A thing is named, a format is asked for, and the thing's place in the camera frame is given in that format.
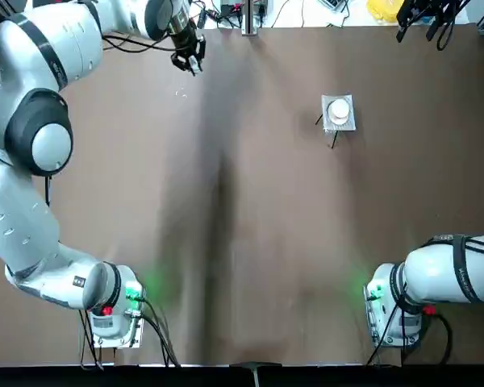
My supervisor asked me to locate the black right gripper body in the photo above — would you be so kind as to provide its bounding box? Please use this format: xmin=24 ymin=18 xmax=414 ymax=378
xmin=405 ymin=0 xmax=463 ymax=17

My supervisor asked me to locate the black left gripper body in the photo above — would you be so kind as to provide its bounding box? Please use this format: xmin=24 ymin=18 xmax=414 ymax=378
xmin=169 ymin=22 xmax=207 ymax=58

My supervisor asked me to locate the white crucible lid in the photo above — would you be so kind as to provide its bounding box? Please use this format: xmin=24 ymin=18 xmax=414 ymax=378
xmin=328 ymin=98 xmax=351 ymax=119

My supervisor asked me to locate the white ceramic crucible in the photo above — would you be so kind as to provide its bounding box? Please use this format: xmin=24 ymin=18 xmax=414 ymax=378
xmin=328 ymin=108 xmax=351 ymax=126

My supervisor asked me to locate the yellow plastic case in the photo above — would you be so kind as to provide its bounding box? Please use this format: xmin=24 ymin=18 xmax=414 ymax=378
xmin=365 ymin=0 xmax=401 ymax=22

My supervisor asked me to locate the black device with red connector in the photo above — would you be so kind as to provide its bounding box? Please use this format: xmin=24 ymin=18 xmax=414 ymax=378
xmin=219 ymin=0 xmax=273 ymax=18

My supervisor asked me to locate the aluminium frame post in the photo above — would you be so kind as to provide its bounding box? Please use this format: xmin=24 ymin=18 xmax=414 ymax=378
xmin=240 ymin=0 xmax=264 ymax=37

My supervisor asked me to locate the square wire gauze mat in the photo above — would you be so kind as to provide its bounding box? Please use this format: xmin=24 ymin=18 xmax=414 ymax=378
xmin=321 ymin=93 xmax=358 ymax=133

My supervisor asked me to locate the black wire tripod stand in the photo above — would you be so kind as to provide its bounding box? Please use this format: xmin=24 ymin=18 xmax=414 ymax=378
xmin=314 ymin=112 xmax=340 ymax=150

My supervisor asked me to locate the black cable with red plug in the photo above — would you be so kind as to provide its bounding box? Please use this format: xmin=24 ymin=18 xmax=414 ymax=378
xmin=423 ymin=305 xmax=455 ymax=366
xmin=77 ymin=306 xmax=114 ymax=371

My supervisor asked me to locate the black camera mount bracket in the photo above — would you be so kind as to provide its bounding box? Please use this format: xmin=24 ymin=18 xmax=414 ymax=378
xmin=228 ymin=361 xmax=284 ymax=387

